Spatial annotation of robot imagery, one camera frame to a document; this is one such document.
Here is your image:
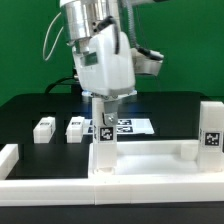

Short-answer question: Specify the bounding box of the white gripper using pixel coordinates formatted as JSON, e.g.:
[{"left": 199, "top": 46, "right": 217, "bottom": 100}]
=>
[{"left": 73, "top": 32, "right": 135, "bottom": 126}]

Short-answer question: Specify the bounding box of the white desk top tray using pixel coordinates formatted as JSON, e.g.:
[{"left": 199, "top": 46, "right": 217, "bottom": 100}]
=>
[{"left": 87, "top": 139, "right": 208, "bottom": 179}]

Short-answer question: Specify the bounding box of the white front fence bar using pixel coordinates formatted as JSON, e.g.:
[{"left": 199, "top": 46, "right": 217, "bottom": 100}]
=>
[{"left": 0, "top": 173, "right": 224, "bottom": 206}]

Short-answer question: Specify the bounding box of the white fence bar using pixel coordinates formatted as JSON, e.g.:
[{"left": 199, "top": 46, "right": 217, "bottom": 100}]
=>
[
  {"left": 0, "top": 144, "right": 19, "bottom": 180},
  {"left": 0, "top": 173, "right": 224, "bottom": 206}
]

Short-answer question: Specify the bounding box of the white left fence bar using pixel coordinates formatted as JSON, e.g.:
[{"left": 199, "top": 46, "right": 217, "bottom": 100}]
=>
[{"left": 0, "top": 144, "right": 19, "bottom": 180}]

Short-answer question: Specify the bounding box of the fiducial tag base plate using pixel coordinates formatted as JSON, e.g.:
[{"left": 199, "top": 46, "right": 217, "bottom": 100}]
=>
[{"left": 83, "top": 118, "right": 156, "bottom": 136}]

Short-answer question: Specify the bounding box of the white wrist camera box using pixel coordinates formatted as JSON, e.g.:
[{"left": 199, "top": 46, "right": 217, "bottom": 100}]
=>
[{"left": 131, "top": 48, "right": 164, "bottom": 76}]

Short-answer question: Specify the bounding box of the black cable on table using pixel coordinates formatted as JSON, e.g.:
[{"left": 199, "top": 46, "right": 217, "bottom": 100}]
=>
[{"left": 44, "top": 76, "right": 78, "bottom": 94}]

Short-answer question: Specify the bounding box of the grey looped cable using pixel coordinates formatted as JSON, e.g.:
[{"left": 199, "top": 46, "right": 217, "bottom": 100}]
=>
[{"left": 42, "top": 11, "right": 65, "bottom": 62}]

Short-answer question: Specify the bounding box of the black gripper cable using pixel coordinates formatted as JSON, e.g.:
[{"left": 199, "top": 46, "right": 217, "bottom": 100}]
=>
[{"left": 94, "top": 15, "right": 122, "bottom": 55}]

